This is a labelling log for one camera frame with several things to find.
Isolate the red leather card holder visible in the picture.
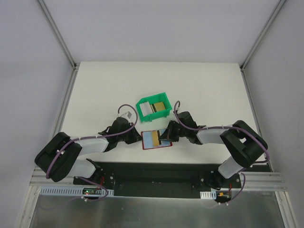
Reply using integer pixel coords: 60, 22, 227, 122
141, 129, 172, 150

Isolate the green plastic bin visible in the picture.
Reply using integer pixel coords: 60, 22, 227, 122
136, 92, 172, 122

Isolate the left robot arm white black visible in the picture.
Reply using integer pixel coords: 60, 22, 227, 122
34, 117, 143, 185

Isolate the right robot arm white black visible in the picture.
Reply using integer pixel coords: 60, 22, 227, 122
160, 111, 270, 188

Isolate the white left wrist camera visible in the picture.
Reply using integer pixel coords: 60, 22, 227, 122
118, 111, 132, 122

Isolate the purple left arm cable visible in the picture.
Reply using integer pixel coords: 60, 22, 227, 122
39, 104, 140, 209

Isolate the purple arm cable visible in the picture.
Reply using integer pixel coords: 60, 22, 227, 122
173, 101, 271, 209
39, 104, 140, 209

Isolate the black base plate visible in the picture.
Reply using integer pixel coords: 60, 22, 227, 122
72, 161, 240, 197

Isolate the right white cable duct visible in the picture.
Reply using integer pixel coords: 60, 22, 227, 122
200, 190, 217, 200

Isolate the white cable duct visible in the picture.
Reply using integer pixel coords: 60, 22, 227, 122
200, 190, 217, 200
40, 186, 114, 197

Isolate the left aluminium frame post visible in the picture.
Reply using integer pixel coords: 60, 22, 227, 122
36, 0, 77, 69

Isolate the aluminium frame post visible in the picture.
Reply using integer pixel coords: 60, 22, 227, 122
240, 0, 288, 72
36, 0, 77, 69

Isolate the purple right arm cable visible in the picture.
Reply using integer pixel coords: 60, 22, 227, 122
173, 101, 271, 209

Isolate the left white cable duct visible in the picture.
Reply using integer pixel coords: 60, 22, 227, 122
40, 186, 114, 197

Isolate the right aluminium frame post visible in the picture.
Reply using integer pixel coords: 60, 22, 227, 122
240, 0, 288, 72

